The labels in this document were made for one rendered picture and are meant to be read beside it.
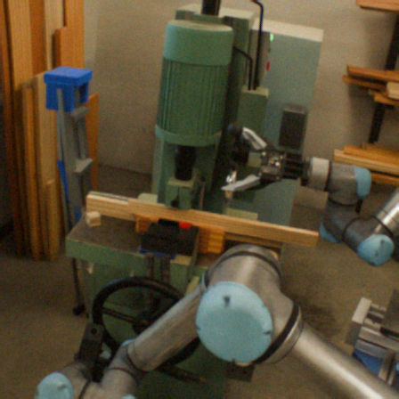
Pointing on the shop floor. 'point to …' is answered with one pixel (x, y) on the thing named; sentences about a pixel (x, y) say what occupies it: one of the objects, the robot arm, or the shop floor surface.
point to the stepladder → (72, 158)
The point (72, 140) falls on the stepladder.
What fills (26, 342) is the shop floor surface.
